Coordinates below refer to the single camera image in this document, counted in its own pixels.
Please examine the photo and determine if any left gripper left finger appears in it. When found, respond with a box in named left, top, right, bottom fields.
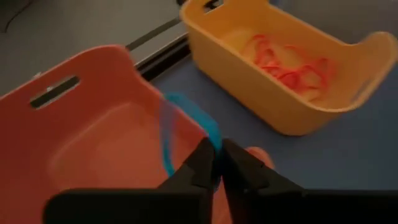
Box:
left=158, top=138, right=216, bottom=224

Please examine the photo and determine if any blue rubber band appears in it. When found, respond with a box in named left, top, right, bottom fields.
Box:
left=158, top=91, right=223, bottom=178

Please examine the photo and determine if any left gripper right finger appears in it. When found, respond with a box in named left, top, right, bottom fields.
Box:
left=222, top=139, right=304, bottom=224

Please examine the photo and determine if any orange rubber band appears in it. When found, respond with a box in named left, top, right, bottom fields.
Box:
left=298, top=46, right=337, bottom=94
left=276, top=70, right=307, bottom=91
left=247, top=33, right=282, bottom=69

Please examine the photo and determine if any yellow plastic basket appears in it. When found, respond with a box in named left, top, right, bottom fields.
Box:
left=179, top=0, right=398, bottom=137

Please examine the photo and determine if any orange plastic basket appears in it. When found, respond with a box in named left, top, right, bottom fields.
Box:
left=0, top=44, right=276, bottom=224

